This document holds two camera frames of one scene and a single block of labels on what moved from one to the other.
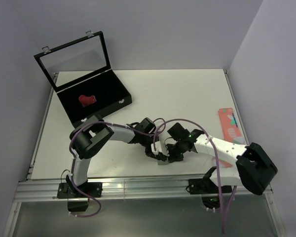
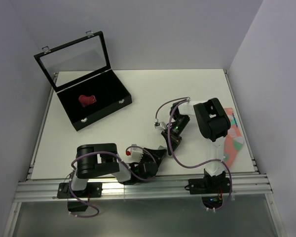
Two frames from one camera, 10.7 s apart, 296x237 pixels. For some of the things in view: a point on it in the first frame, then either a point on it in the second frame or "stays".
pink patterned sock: x=232 y=132 stays
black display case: x=80 y=73 stays
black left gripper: x=149 y=152 → x=156 y=155
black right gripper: x=171 y=157 → x=174 y=140
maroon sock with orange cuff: x=85 y=100 stays
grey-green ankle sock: x=161 y=162 → x=161 y=147
